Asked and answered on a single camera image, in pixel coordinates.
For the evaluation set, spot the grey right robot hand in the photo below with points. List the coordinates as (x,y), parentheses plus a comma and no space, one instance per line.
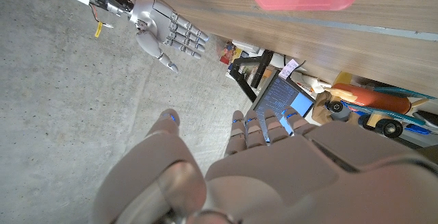
(154,18)

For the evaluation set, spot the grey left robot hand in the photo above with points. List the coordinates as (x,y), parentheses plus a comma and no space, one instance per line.
(273,179)

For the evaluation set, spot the black computer monitor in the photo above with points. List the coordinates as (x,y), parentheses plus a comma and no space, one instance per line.
(279,95)

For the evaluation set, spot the paper note on monitor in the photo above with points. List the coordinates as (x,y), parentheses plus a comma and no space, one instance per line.
(289,68)

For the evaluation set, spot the orange wooden toy airplane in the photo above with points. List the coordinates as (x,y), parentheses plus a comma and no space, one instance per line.
(373,100)

